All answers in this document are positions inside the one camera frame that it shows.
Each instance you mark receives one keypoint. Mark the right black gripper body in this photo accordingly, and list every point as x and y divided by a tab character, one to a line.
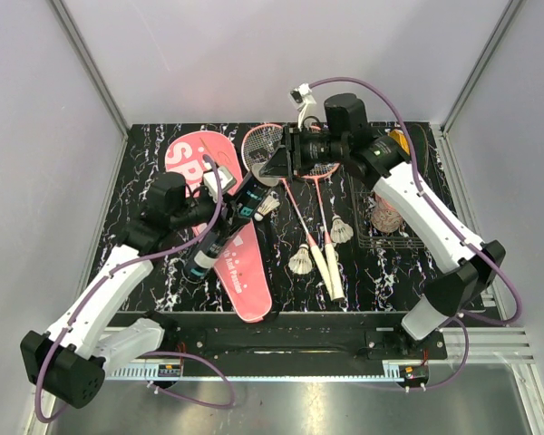
318	149

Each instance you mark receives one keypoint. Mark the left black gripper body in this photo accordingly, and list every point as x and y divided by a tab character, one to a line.
203	209

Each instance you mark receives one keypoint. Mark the shuttlecock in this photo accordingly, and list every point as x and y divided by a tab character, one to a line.
269	204
340	231
300	263

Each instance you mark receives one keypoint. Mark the black shuttlecock tube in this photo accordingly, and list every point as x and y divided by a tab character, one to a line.
206	253

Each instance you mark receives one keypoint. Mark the clear tube lid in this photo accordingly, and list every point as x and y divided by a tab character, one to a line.
262	178

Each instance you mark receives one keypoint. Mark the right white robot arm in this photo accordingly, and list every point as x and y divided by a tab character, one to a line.
468	265

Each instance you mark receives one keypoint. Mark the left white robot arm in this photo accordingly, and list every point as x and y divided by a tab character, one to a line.
71	359

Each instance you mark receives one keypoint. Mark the right pink badminton racket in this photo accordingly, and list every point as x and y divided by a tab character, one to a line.
328	264

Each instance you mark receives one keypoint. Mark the pink racket bag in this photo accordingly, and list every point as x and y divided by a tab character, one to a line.
239	268

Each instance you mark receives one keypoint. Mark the pink patterned cup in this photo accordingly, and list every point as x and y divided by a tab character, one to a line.
385	217

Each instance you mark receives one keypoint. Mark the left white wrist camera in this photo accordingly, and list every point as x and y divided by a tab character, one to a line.
218	179

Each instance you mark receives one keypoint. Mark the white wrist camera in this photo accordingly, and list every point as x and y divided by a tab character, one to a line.
303	100
218	179

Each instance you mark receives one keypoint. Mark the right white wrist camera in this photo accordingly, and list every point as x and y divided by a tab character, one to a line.
303	100

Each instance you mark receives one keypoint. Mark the black wire basket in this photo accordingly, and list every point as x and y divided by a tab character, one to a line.
363	204

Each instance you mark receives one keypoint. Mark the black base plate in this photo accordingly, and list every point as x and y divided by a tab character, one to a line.
305	345

